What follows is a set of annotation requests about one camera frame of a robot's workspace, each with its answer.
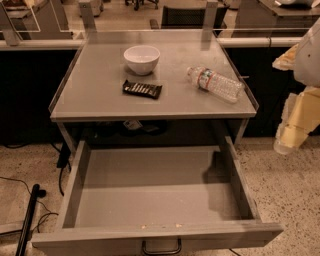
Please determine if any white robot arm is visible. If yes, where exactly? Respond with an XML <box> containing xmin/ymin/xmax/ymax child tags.
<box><xmin>272</xmin><ymin>19</ymin><xmax>320</xmax><ymax>155</ymax></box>

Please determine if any black drawer handle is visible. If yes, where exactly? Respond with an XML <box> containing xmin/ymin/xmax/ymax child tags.
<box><xmin>141</xmin><ymin>239</ymin><xmax>182</xmax><ymax>256</ymax></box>

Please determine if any black chocolate bar wrapper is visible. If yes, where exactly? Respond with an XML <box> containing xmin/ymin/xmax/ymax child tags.
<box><xmin>122</xmin><ymin>80</ymin><xmax>162</xmax><ymax>99</ymax></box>

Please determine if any clear plastic water bottle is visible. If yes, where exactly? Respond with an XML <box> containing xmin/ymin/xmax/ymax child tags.
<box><xmin>187</xmin><ymin>67</ymin><xmax>244</xmax><ymax>103</ymax></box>

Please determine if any white ceramic bowl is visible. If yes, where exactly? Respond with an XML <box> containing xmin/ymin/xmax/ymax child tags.
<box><xmin>124</xmin><ymin>45</ymin><xmax>160</xmax><ymax>75</ymax></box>

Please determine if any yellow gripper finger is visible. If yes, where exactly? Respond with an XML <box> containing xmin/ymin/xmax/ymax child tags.
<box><xmin>273</xmin><ymin>86</ymin><xmax>320</xmax><ymax>155</ymax></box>
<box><xmin>272</xmin><ymin>44</ymin><xmax>298</xmax><ymax>71</ymax></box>

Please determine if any black floor cable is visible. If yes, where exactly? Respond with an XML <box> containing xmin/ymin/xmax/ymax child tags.
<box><xmin>0</xmin><ymin>142</ymin><xmax>73</xmax><ymax>234</ymax></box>

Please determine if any white tag under table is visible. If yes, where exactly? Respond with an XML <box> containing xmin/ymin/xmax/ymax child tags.
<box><xmin>123</xmin><ymin>120</ymin><xmax>142</xmax><ymax>130</ymax></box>

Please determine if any black mesh chair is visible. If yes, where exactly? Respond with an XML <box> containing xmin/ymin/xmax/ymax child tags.
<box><xmin>150</xmin><ymin>5</ymin><xmax>229</xmax><ymax>29</ymax></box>

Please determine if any grey cabinet table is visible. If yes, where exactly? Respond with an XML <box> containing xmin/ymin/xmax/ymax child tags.
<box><xmin>50</xmin><ymin>30</ymin><xmax>257</xmax><ymax>139</ymax></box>

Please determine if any open grey top drawer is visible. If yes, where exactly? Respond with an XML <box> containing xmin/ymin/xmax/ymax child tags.
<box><xmin>31</xmin><ymin>137</ymin><xmax>283</xmax><ymax>256</ymax></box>

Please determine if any black pole on floor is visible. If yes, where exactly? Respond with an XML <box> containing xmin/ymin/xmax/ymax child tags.
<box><xmin>15</xmin><ymin>184</ymin><xmax>46</xmax><ymax>256</ymax></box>

